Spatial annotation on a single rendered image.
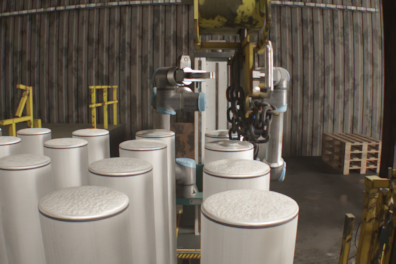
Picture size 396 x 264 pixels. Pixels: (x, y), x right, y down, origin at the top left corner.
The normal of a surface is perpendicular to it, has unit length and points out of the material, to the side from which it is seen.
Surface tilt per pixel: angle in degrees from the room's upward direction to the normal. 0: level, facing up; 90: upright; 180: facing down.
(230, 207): 4
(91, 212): 25
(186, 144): 105
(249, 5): 111
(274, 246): 90
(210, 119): 90
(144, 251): 90
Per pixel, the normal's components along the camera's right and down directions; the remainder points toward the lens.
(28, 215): 0.50, 0.07
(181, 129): -0.03, -0.18
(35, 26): -0.03, 0.09
